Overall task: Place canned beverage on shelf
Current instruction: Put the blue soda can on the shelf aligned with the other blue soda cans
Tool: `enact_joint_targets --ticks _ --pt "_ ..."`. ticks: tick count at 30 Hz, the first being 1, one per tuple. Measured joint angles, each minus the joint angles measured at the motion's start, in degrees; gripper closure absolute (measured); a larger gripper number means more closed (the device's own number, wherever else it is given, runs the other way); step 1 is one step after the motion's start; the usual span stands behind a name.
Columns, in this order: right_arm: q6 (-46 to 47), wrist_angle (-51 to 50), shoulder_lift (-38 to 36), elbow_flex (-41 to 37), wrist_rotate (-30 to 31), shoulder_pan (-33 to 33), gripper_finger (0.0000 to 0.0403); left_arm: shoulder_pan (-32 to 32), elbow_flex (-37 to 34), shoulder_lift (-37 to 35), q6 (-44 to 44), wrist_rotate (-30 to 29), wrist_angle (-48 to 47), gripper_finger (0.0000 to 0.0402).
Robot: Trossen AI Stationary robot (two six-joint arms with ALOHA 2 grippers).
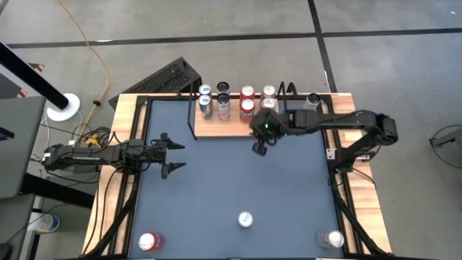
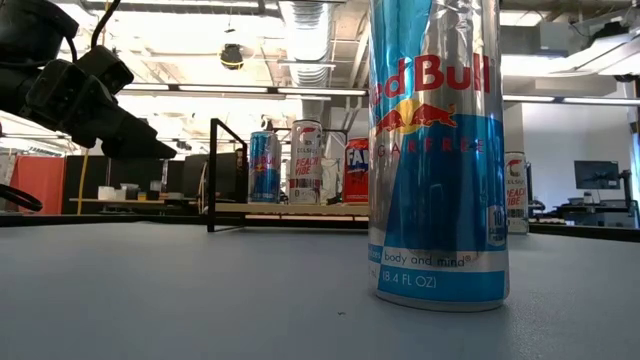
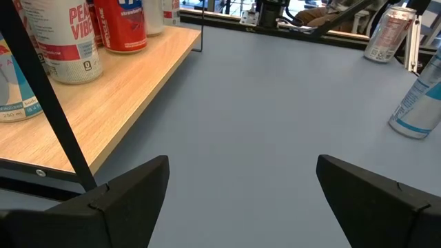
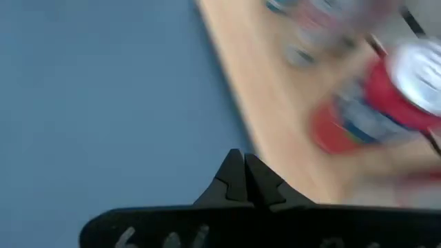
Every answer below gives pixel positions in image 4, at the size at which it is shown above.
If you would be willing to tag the blue grey table mat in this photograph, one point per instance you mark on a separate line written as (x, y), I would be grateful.
(103, 103)

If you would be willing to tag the red Fanta can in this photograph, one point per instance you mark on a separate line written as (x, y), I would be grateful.
(379, 100)

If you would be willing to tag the white Celsius can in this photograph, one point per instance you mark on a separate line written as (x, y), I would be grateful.
(299, 56)

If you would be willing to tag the wooden shelf with black frame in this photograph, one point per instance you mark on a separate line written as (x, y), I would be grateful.
(275, 103)

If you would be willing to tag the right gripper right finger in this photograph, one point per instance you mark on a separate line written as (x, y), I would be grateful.
(265, 186)

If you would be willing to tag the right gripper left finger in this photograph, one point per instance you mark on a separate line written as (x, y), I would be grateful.
(231, 182)

